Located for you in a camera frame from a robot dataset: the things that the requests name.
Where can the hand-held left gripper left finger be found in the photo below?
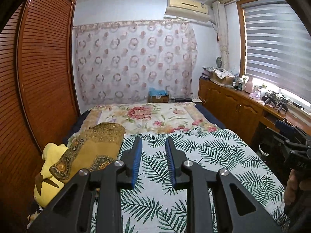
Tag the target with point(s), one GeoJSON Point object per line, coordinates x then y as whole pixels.
{"type": "Point", "coordinates": [135, 160]}

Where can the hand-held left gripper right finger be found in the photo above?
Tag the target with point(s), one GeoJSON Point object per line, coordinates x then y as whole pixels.
{"type": "Point", "coordinates": [171, 162]}

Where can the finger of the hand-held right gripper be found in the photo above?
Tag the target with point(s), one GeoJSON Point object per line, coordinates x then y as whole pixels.
{"type": "Point", "coordinates": [298, 148]}
{"type": "Point", "coordinates": [284, 125]}

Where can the mustard patterned shirt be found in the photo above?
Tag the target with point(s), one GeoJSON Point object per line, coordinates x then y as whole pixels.
{"type": "Point", "coordinates": [97, 145]}

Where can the person's right hand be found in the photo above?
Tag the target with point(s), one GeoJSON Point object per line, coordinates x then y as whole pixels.
{"type": "Point", "coordinates": [292, 189]}

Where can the grey trash bin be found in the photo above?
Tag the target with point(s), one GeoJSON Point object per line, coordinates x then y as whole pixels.
{"type": "Point", "coordinates": [263, 154]}

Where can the lavender plastic bag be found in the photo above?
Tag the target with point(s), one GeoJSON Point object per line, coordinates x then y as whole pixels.
{"type": "Point", "coordinates": [256, 94]}

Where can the palm leaf print sheet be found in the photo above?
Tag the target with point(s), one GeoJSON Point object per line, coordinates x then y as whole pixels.
{"type": "Point", "coordinates": [213, 155]}

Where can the floral blanket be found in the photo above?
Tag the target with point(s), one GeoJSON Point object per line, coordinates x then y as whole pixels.
{"type": "Point", "coordinates": [145, 116]}

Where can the pink bottle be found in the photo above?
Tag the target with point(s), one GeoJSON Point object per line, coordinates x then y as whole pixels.
{"type": "Point", "coordinates": [249, 86]}

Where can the wooden sideboard cabinet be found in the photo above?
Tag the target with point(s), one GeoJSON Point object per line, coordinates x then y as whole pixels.
{"type": "Point", "coordinates": [233, 106]}

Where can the black flat device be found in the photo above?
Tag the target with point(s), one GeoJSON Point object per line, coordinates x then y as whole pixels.
{"type": "Point", "coordinates": [183, 100]}

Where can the cardboard box with label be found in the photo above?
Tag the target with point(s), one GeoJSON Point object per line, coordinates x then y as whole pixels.
{"type": "Point", "coordinates": [159, 99]}

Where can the white power strip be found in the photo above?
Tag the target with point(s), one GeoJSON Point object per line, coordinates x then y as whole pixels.
{"type": "Point", "coordinates": [197, 100]}

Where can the blue cloth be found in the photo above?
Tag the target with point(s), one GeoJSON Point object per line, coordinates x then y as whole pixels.
{"type": "Point", "coordinates": [158, 91]}

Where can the open cardboard box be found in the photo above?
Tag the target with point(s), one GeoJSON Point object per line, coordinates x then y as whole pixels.
{"type": "Point", "coordinates": [224, 79]}

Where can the striped window blind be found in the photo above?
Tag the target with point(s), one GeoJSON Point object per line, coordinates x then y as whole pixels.
{"type": "Point", "coordinates": [274, 48]}

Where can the small round grey fan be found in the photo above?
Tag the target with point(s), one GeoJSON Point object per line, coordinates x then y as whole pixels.
{"type": "Point", "coordinates": [219, 62]}

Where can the yellow plush toy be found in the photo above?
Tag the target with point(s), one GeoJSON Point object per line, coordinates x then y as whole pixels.
{"type": "Point", "coordinates": [48, 189]}

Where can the stack of patterned boxes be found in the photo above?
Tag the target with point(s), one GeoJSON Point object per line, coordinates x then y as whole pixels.
{"type": "Point", "coordinates": [207, 72]}

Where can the tied floral curtain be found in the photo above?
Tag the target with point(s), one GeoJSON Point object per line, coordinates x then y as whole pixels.
{"type": "Point", "coordinates": [223, 41]}

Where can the wooden louvered wardrobe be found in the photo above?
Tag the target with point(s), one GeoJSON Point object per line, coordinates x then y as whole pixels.
{"type": "Point", "coordinates": [46, 65]}

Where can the wooden window frame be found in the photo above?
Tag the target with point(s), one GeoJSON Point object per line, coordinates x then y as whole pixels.
{"type": "Point", "coordinates": [241, 41]}

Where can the wall air conditioner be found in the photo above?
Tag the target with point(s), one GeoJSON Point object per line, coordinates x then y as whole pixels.
{"type": "Point", "coordinates": [187, 7]}

